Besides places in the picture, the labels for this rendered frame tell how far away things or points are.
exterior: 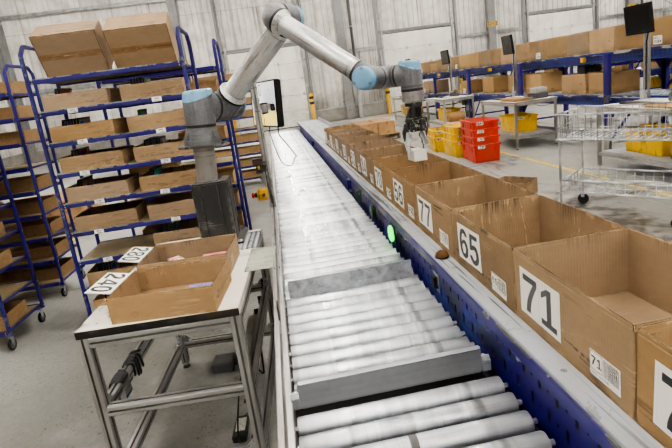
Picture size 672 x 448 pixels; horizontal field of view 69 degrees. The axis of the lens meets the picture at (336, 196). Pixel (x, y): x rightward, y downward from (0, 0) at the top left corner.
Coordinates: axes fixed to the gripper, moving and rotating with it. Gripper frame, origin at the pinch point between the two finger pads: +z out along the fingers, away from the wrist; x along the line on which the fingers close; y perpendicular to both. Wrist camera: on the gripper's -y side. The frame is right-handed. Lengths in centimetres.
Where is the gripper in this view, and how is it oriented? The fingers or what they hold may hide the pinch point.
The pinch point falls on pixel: (416, 149)
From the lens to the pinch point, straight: 210.0
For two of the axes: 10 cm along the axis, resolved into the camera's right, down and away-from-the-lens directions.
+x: 9.8, -1.6, 1.0
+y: 1.4, 2.1, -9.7
